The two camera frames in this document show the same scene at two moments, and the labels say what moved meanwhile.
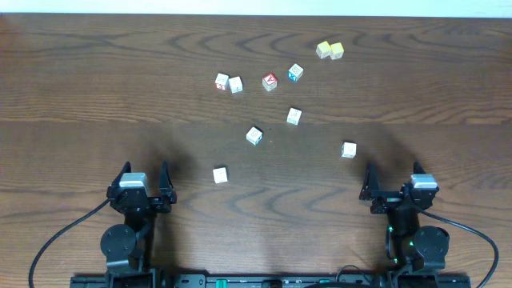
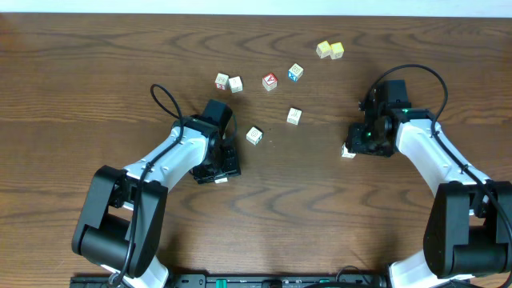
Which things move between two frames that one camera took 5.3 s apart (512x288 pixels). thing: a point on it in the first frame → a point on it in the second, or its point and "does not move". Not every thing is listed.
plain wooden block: x=349 y=150 does not move
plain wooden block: x=294 y=116 does not move
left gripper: x=148 y=201 → x=226 y=171
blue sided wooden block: x=295 y=72 does not move
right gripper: x=371 y=190 → x=354 y=143
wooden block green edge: x=254 y=135 does not move
